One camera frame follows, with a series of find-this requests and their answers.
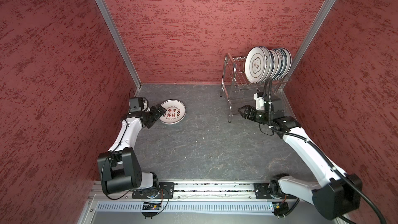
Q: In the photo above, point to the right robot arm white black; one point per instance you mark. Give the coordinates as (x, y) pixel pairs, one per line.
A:
(333, 194)

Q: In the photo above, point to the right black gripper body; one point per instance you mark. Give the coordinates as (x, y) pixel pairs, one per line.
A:
(260, 116)

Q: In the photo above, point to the right aluminium corner post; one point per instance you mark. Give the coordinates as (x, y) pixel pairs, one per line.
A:
(313, 30)

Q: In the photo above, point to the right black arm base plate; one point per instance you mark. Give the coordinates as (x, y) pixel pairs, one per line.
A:
(263, 192)

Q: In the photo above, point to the left small circuit board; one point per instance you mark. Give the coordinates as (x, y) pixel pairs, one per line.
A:
(153, 207)

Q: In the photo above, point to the chrome wire dish rack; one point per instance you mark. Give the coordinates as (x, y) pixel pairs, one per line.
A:
(238, 91)

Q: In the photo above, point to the left aluminium corner post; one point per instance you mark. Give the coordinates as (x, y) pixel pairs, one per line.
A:
(119, 42)

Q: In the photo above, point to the patterned plate green rim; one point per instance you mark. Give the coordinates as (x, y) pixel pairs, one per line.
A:
(279, 58)

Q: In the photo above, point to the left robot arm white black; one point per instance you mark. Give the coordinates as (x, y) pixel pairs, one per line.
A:
(119, 168)

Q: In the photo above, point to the small circuit board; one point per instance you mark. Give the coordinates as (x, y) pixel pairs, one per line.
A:
(280, 209)
(153, 207)

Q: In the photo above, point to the right small circuit board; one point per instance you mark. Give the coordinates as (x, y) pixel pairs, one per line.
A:
(280, 209)

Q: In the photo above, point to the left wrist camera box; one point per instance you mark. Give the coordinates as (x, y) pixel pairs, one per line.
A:
(138, 104)

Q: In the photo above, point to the white plate black quatrefoil emblem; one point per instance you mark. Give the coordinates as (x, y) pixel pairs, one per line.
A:
(257, 64)

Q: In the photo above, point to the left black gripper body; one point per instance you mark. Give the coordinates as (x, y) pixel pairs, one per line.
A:
(150, 116)

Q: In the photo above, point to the aluminium corner post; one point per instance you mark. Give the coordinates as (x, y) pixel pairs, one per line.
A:
(119, 42)
(313, 30)

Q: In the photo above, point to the white plate red black characters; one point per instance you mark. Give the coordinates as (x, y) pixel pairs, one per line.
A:
(175, 112)

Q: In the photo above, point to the aluminium mounting rail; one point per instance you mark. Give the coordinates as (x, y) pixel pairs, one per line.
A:
(194, 190)

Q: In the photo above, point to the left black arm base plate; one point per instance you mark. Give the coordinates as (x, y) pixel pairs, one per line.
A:
(163, 190)

